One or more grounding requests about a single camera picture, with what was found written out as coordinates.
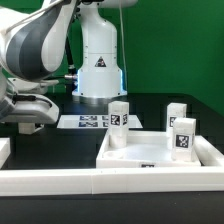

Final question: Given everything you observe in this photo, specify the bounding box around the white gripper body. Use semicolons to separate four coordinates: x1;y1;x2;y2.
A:
1;78;59;124

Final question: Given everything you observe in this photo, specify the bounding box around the white square tabletop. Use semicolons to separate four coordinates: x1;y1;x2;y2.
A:
96;131;201;168

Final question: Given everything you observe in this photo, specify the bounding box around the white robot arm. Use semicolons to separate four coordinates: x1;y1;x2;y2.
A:
0;0;138;124

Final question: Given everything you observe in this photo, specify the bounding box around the white marker base plate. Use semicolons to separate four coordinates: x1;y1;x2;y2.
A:
56;114;144;130

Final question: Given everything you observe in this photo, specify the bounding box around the black cable bundle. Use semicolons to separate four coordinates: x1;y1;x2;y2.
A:
46;75;78;83

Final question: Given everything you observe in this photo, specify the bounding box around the white left fence wall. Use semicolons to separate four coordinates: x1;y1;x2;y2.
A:
0;138;11;169

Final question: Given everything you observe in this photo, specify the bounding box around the white fence wall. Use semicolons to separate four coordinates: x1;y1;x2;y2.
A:
194;136;224;167
0;138;11;169
0;167;224;196

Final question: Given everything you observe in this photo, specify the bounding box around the white right fence wall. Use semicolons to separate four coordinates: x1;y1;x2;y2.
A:
194;136;224;167

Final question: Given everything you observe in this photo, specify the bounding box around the white front fence wall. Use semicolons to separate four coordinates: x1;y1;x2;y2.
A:
0;167;224;196

